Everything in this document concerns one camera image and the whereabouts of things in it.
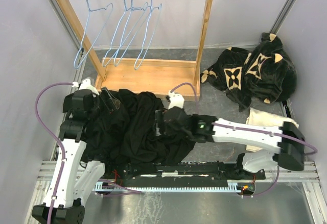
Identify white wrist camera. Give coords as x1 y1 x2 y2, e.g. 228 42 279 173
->
72 78 99 95
166 92 184 109

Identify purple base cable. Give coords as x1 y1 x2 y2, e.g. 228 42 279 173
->
96 179 143 198

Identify black cream fleece garment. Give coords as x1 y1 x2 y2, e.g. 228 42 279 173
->
200 33 297 112

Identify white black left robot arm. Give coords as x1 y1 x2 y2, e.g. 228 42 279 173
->
32 86 120 223

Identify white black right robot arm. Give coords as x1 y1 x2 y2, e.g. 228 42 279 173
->
155 106 305 179

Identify cream folded cloth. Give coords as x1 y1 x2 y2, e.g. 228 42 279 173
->
245 107 300 155

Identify light blue cable duct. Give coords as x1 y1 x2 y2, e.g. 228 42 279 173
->
93 182 255 194

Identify black shirt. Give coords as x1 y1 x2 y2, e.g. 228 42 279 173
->
120 88 197 167
81 87 144 168

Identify wooden clothes rack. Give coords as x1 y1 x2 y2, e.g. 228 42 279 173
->
56 0 213 101

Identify light blue wire hanger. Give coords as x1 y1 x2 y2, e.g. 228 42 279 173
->
73 0 114 69
113 0 154 67
102 0 132 67
134 0 162 70

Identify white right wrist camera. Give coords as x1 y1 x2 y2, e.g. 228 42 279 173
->
166 92 184 109

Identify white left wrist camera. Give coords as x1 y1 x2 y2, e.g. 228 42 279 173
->
72 78 99 95

